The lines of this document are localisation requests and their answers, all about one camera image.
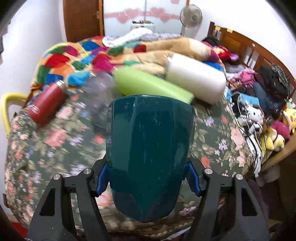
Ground dark green ceramic cup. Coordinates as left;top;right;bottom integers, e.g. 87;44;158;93
106;95;194;223

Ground clear glass cup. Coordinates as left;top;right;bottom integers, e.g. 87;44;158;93
83;72;114;136

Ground floral tablecloth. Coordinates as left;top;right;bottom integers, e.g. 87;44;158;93
5;88;254;240

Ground white cat plush toy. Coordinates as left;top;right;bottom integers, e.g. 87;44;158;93
238;104;264;135

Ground red thermos bottle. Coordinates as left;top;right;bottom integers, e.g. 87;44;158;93
28;80;67;126

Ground blue book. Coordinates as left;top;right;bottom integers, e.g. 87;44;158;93
240;93;259;106

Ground white thermos bottle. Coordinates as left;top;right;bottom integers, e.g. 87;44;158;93
165;54;226;105

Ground lime green bottle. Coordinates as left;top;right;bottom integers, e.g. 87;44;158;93
112;66;194;104

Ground colourful patchwork blanket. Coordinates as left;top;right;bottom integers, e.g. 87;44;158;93
31;36;224;90

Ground wooden bed headboard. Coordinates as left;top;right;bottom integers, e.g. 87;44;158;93
208;22;295;88

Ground brown wooden door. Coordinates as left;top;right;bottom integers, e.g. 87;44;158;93
63;0;104;42

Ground white striped cloth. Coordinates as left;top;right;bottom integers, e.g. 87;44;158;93
102;27;153;48

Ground standing electric fan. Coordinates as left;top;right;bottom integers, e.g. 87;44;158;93
180;4;203;37

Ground white sliding wardrobe doors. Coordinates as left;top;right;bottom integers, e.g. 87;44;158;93
103;0;189;37

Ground small white cabinet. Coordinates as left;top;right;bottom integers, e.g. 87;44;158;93
130;20;155;32

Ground yellow chair frame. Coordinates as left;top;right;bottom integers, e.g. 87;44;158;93
1;92;29;137

